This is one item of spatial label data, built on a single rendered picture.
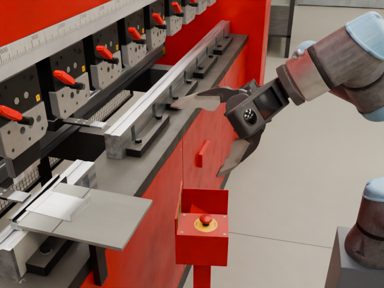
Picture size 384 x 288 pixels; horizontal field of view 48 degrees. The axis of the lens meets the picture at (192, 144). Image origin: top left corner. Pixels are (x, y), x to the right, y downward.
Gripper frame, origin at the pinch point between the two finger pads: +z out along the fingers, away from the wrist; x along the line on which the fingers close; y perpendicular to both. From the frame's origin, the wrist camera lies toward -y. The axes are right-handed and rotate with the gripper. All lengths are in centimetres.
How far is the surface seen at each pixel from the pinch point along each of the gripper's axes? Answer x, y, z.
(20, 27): 36.6, 9.2, 21.4
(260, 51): -4, 229, 20
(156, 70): 21, 145, 57
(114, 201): -5.6, 18.3, 34.0
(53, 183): 6, 22, 50
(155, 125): 1, 79, 43
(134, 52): 26, 64, 27
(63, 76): 25.2, 16.7, 24.5
